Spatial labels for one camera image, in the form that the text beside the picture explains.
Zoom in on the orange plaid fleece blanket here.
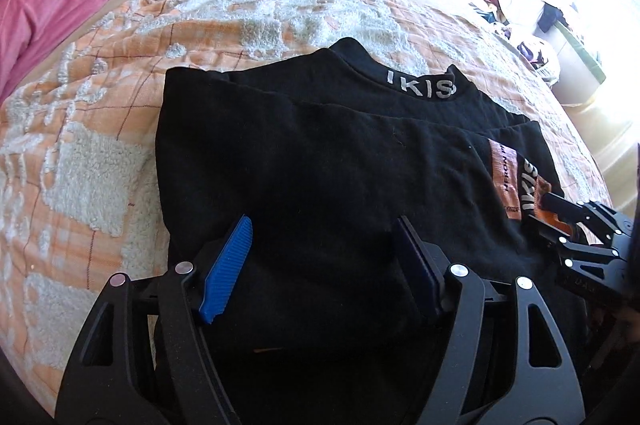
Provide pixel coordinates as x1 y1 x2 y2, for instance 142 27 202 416
1 0 608 413

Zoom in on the black turtleneck sweater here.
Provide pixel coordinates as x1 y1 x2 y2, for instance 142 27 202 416
155 38 587 424

